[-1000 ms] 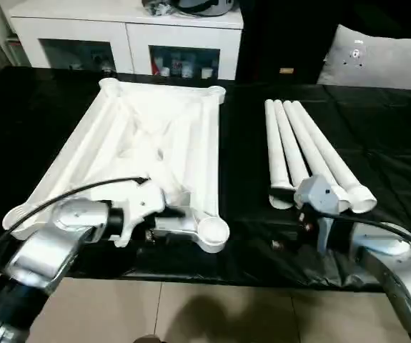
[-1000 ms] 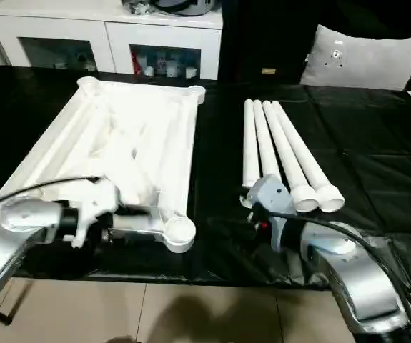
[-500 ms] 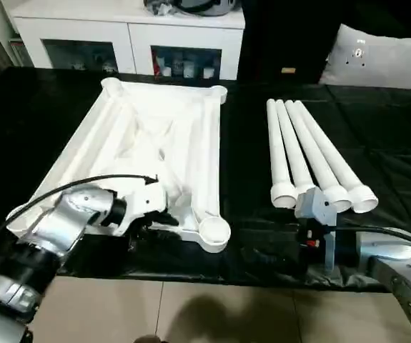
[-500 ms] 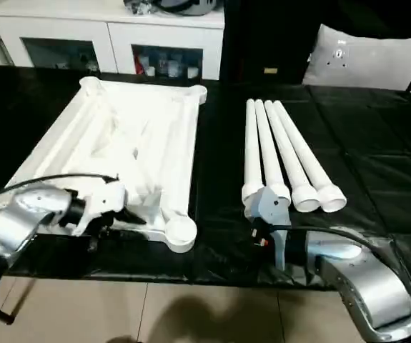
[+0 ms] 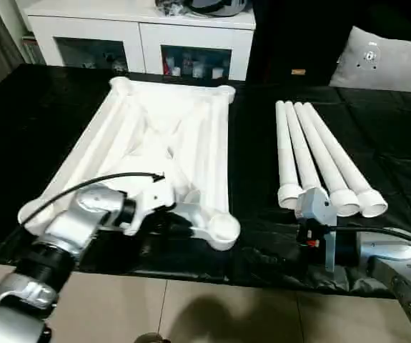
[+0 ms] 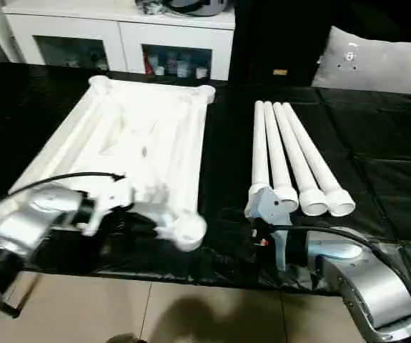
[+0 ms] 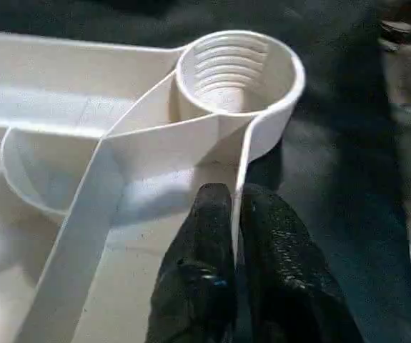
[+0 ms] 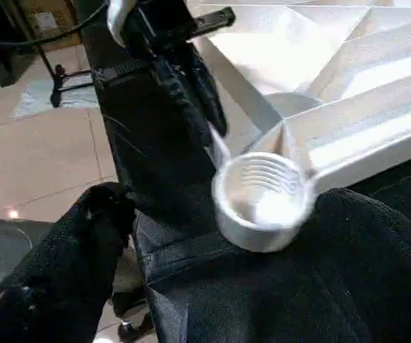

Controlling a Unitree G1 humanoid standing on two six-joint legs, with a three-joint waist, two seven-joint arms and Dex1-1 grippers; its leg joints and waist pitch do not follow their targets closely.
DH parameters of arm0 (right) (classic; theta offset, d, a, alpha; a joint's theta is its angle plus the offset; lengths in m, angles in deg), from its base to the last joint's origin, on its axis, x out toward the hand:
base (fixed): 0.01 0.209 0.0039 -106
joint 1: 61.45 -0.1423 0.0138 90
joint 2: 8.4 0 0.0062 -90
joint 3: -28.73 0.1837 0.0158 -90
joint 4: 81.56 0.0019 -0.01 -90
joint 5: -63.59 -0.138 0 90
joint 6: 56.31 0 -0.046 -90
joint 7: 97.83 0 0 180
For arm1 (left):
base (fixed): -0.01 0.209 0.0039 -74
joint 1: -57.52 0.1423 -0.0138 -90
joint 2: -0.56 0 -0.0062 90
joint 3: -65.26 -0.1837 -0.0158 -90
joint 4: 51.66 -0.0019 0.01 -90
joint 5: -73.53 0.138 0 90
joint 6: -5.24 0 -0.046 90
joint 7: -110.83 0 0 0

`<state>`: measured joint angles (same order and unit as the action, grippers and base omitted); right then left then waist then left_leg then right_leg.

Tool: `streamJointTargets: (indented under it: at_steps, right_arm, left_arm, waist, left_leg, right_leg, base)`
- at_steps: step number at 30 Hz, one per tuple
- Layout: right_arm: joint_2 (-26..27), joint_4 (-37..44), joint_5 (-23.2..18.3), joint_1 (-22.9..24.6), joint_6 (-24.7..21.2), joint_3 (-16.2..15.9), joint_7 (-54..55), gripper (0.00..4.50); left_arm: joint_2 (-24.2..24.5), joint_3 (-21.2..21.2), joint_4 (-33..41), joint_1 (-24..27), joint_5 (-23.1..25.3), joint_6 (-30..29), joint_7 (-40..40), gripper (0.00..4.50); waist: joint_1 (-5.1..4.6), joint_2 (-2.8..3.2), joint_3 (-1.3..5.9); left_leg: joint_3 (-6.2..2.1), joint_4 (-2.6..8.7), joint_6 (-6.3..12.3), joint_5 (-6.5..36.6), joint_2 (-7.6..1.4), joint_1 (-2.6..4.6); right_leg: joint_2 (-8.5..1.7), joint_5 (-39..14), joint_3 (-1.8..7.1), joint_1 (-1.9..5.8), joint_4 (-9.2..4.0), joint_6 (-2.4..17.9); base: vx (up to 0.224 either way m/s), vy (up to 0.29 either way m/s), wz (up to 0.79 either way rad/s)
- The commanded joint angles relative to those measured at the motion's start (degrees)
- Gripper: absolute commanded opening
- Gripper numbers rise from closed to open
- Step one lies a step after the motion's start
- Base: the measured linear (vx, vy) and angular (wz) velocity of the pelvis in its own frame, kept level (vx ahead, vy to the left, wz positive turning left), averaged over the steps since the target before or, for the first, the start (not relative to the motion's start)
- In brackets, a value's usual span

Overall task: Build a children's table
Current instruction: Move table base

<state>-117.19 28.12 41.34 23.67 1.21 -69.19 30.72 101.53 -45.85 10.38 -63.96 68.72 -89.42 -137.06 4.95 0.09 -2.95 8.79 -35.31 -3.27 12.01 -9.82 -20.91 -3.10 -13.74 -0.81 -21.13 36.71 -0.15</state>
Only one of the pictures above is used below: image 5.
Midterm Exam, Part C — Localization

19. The white plastic table leg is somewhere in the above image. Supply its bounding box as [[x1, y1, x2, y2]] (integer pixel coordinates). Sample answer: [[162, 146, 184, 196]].
[[284, 101, 322, 201], [275, 101, 303, 210], [294, 101, 361, 217], [303, 102, 389, 219]]

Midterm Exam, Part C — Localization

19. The white plastic table top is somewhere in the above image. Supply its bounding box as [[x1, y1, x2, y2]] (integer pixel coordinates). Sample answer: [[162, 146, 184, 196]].
[[17, 76, 242, 252]]

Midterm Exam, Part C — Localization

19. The black work mat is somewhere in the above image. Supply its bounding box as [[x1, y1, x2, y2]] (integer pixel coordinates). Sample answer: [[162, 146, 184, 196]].
[[0, 64, 411, 297]]

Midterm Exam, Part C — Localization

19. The white glass-door cabinet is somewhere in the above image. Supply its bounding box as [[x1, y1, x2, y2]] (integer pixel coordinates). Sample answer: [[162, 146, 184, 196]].
[[26, 6, 256, 83]]

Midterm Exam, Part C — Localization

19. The grey cushion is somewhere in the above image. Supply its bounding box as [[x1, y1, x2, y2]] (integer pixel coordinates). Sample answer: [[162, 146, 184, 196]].
[[329, 25, 411, 94]]

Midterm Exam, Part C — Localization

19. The black cabinet with gold label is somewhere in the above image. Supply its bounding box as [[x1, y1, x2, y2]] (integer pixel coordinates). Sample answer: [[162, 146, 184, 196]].
[[246, 0, 356, 86]]

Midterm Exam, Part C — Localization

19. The dark clutter pile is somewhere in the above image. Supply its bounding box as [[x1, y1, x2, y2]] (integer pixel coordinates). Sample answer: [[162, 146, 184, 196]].
[[154, 0, 192, 17]]

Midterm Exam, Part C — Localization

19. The grey round helmet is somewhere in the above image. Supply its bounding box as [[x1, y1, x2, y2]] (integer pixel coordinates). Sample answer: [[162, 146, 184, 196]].
[[189, 0, 248, 18]]

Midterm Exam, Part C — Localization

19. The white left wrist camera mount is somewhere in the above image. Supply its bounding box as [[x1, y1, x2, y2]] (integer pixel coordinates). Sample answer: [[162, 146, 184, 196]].
[[121, 170, 177, 237]]

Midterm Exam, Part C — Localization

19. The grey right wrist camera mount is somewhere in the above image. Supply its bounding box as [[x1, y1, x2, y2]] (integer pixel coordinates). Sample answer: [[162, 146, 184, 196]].
[[295, 187, 338, 272]]

